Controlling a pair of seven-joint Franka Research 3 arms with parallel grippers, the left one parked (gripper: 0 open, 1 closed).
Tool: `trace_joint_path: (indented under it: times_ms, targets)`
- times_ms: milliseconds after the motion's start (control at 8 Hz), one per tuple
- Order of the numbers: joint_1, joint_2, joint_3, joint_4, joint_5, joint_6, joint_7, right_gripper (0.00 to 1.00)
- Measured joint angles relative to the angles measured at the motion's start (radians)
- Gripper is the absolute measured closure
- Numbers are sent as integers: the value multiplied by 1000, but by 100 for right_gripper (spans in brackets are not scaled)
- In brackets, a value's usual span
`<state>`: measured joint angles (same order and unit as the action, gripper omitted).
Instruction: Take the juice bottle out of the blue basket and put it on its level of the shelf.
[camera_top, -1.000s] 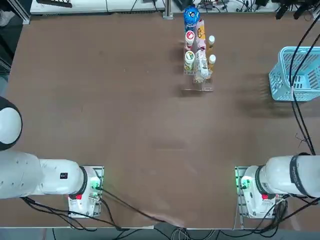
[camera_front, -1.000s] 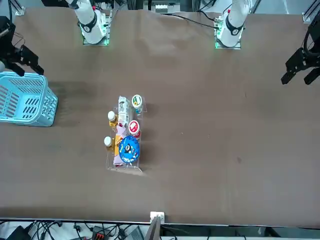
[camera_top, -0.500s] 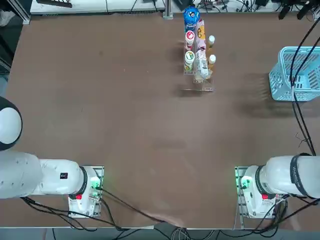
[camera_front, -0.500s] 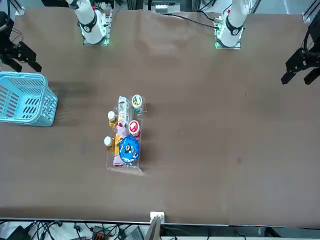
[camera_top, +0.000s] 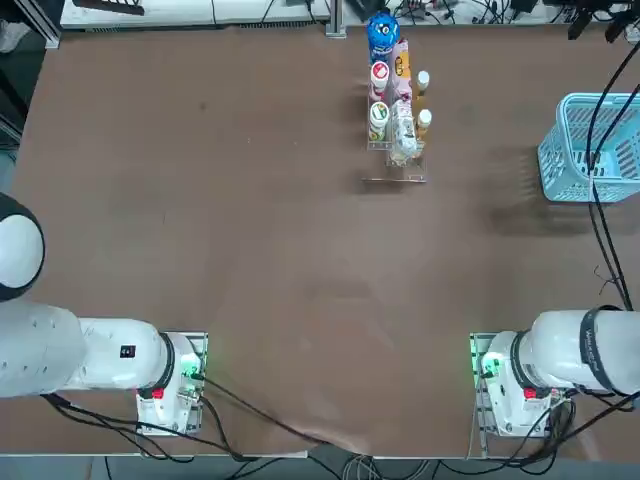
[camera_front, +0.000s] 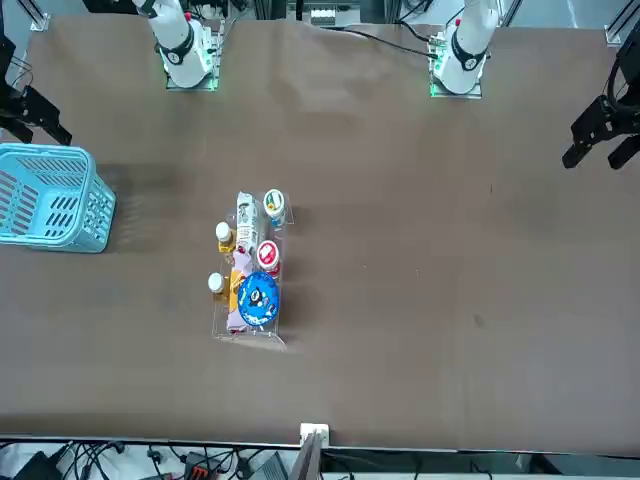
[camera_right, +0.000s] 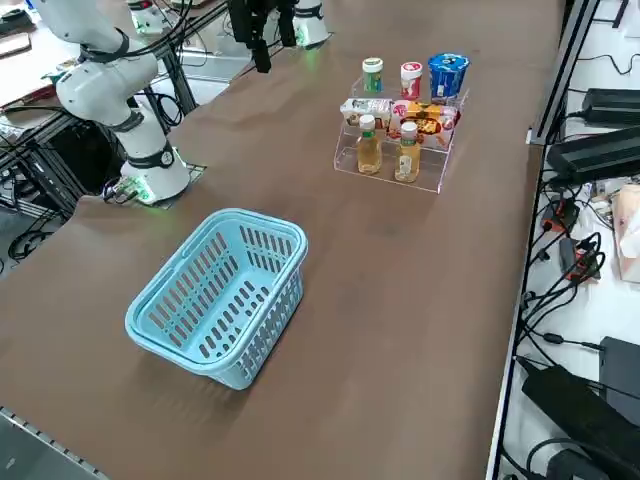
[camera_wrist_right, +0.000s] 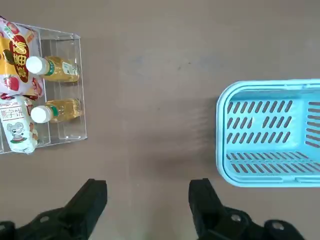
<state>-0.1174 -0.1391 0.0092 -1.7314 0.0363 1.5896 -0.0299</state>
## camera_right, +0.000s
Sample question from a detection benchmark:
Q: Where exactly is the green lid snack cup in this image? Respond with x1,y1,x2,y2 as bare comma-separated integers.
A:
361,57,385,95

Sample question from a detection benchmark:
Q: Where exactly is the amber juice bottle white cap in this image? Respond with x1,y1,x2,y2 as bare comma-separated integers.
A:
393,121,421,184
356,114,384,176

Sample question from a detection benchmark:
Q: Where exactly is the white mouse print biscuit packet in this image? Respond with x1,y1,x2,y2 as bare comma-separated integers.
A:
340,97,394,129

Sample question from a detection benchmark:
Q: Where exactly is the black round-edged device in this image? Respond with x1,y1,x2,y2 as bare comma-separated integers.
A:
527,437,619,480

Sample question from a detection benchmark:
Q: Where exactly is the clear acrylic tiered shelf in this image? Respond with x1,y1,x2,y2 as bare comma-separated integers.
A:
333,74,471,195

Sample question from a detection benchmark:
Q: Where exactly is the strawberry print snack packet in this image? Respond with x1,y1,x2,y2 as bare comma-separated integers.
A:
387,99,461,147

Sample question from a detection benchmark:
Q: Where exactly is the orange black plug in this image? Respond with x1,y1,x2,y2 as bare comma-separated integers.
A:
559,237,607,285
542,198,581,234

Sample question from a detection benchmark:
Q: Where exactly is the long black power brick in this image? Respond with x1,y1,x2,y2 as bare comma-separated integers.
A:
521,363,640,471

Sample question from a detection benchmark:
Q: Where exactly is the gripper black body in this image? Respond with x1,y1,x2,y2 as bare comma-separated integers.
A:
227,0,298,16

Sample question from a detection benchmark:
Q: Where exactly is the blue instant noodle cup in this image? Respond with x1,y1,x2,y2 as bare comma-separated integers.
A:
427,52,472,105

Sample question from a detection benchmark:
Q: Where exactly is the slim black power adapter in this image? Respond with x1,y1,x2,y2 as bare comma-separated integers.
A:
582,88,640,129

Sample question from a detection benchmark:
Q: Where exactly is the large black power brick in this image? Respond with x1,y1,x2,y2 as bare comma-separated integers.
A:
544,126,640,185

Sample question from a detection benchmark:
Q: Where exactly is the light blue plastic basket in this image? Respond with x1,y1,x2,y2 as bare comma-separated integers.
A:
124,207,309,391

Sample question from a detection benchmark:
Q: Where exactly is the black square box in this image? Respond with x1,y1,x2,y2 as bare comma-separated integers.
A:
598,335,640,426

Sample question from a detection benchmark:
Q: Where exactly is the pink tissue box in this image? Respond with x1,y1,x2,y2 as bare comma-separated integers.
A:
612,184,640,285

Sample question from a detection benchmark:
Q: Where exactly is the red lid snack cup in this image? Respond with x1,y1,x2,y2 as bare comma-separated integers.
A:
399,61,424,100

